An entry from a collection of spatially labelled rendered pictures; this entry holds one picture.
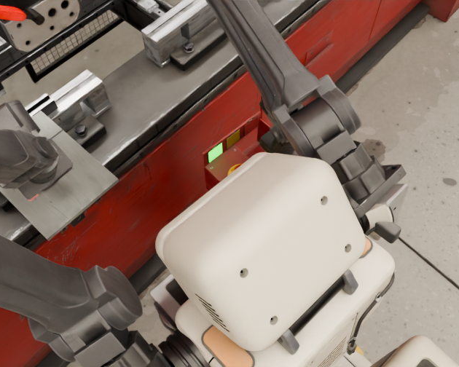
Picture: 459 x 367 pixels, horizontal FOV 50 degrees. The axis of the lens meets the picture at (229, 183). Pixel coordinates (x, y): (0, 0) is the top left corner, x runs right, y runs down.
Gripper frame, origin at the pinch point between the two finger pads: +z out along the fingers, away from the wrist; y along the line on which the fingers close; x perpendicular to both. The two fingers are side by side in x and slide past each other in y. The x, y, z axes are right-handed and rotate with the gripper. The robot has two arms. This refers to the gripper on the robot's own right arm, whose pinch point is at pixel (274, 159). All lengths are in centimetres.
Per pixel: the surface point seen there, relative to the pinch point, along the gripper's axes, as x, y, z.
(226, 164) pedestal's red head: 10.1, 7.2, 2.2
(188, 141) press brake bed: 9.2, 22.0, 15.3
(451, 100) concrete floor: -127, -20, 74
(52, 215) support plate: 52, 16, -18
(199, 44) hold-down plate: -4.7, 36.8, -3.5
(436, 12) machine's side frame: -168, 20, 80
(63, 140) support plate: 41, 29, -15
